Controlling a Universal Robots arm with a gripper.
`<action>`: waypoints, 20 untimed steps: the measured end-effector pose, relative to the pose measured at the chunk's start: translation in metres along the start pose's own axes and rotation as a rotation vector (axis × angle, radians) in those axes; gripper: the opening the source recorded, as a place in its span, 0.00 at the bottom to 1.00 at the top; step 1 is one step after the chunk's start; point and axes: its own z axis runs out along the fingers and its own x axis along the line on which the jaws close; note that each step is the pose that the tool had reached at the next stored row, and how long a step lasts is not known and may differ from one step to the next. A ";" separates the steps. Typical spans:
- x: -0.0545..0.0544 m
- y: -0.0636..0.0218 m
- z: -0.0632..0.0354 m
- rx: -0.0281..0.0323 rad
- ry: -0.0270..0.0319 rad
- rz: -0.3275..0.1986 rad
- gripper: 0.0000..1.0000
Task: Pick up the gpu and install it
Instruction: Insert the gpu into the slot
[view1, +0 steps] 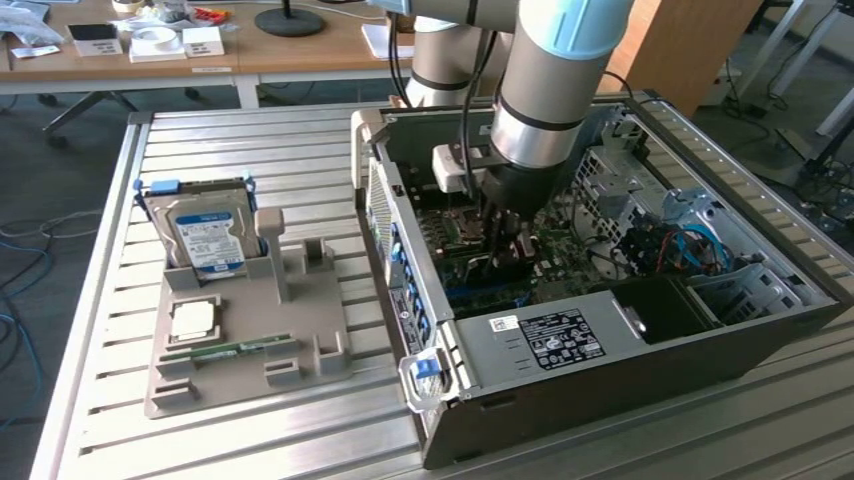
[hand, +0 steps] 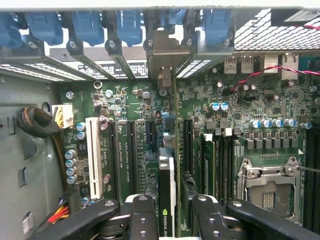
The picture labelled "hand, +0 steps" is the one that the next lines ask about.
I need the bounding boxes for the long black expansion slot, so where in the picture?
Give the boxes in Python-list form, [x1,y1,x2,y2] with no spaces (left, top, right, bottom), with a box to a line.
[106,120,121,202]
[183,118,195,177]
[125,120,138,196]

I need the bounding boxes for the metal CPU socket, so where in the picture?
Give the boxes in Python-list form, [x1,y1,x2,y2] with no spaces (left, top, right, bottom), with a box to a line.
[236,156,305,226]

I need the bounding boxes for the white expansion slot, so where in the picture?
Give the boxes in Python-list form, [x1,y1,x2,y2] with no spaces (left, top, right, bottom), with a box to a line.
[85,116,105,200]

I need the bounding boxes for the short black expansion slot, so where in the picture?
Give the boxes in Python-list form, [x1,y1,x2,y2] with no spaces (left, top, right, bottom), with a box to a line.
[145,119,158,146]

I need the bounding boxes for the green motherboard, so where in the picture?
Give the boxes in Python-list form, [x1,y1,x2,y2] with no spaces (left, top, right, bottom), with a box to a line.
[59,57,320,233]

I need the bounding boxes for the grey power supply unit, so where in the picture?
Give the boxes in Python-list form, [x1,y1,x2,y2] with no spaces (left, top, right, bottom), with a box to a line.
[0,74,66,240]

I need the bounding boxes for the white power connector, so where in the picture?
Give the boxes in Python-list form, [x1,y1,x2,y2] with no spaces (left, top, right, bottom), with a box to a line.
[51,103,75,130]

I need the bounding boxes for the open black PC case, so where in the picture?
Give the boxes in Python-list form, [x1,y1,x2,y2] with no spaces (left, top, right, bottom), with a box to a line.
[0,0,320,240]

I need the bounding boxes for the coloured power supply wires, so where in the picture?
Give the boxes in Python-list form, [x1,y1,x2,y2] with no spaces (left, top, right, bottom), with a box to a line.
[47,197,72,225]

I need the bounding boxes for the black sleeved cable bundle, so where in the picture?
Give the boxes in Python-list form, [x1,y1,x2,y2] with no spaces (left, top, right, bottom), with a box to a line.
[14,106,68,191]

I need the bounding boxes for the red black twisted wire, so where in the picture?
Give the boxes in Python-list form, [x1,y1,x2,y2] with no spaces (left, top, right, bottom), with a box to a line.
[229,23,320,92]

